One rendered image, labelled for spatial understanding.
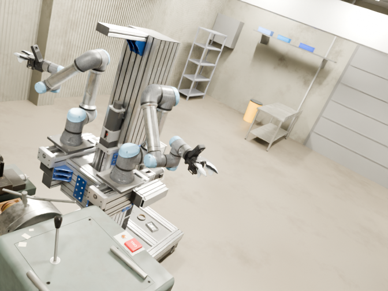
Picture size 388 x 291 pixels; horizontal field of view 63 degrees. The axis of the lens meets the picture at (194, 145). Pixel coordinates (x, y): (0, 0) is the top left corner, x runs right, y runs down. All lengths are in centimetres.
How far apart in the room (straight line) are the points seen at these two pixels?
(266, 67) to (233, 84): 106
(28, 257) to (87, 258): 22
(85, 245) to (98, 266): 12
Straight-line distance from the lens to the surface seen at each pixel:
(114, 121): 211
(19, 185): 222
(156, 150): 173
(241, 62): 927
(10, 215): 164
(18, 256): 140
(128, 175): 201
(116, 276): 138
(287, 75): 885
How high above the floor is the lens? 228
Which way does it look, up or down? 23 degrees down
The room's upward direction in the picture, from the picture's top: 21 degrees clockwise
